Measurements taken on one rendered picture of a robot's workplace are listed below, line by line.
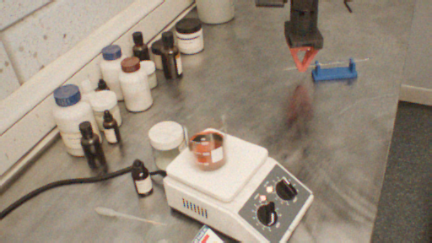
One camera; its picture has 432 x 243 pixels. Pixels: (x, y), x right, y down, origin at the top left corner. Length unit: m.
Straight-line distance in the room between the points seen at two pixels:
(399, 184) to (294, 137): 1.07
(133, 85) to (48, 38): 0.20
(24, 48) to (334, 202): 0.64
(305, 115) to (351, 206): 0.25
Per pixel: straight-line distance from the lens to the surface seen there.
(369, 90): 0.98
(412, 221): 1.74
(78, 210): 0.77
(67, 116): 0.81
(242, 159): 0.66
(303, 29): 0.91
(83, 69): 0.97
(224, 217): 0.63
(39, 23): 0.93
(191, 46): 1.11
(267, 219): 0.63
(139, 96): 0.92
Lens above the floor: 1.29
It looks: 38 degrees down
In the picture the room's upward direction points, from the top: 5 degrees counter-clockwise
